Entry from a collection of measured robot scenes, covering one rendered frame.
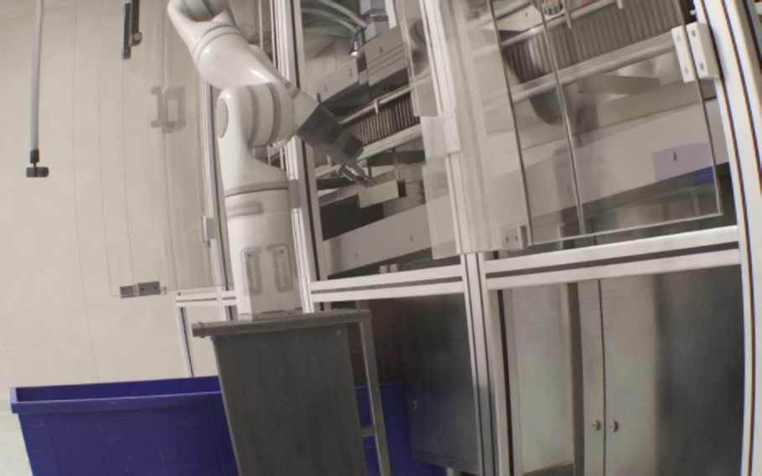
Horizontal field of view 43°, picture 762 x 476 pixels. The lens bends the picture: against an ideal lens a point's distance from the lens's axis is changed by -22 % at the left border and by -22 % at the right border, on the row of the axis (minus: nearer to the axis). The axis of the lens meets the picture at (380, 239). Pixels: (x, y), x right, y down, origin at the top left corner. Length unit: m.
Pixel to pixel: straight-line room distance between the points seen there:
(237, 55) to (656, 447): 0.95
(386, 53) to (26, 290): 4.72
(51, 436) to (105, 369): 5.04
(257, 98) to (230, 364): 0.37
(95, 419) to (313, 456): 0.46
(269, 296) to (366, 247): 0.73
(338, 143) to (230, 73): 0.55
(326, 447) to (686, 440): 0.60
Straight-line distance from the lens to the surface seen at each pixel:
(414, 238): 2.05
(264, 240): 1.58
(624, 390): 1.91
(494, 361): 1.63
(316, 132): 2.22
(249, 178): 1.58
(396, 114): 2.52
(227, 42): 1.76
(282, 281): 1.58
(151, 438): 1.85
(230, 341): 1.53
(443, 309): 2.63
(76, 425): 1.83
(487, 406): 1.66
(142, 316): 6.88
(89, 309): 6.84
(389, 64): 2.39
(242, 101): 1.59
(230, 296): 3.19
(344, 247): 2.40
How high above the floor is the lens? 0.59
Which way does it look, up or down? 2 degrees up
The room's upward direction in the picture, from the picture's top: 7 degrees counter-clockwise
